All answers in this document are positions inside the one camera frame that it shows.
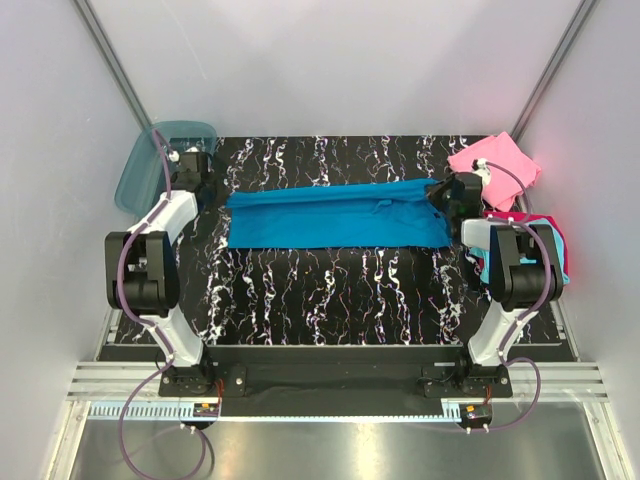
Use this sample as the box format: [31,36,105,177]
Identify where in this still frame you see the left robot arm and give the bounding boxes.
[105,149,225,396]

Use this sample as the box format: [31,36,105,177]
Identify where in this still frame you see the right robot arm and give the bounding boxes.
[426,172,564,397]

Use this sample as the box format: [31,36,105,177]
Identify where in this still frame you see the magenta folded t-shirt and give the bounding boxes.
[467,211,571,261]

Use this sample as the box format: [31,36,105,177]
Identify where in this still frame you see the teal plastic bin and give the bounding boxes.
[114,120,217,218]

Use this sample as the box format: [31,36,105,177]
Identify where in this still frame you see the light blue folded t-shirt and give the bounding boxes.
[470,227,570,285]

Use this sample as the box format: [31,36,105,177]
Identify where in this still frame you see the pink folded t-shirt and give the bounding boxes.
[448,132,541,212]

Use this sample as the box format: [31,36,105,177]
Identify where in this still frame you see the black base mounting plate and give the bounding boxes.
[159,345,513,419]

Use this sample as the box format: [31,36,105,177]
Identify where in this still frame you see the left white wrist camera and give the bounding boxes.
[168,147,200,164]

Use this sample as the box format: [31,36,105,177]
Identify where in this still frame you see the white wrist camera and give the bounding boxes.
[472,158,491,188]
[168,147,200,164]

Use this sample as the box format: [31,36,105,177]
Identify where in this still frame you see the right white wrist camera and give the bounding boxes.
[472,158,491,188]

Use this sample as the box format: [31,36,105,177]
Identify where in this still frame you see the right corner frame post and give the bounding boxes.
[510,0,599,143]

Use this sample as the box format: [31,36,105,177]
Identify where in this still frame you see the corner frame post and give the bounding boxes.
[71,0,152,129]
[510,0,599,143]

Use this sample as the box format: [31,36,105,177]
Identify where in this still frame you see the left corner frame post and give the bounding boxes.
[71,0,152,129]

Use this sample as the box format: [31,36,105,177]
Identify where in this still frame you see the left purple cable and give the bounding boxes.
[112,128,216,479]

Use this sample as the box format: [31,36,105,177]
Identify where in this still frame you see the slotted cable duct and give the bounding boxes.
[88,400,491,423]

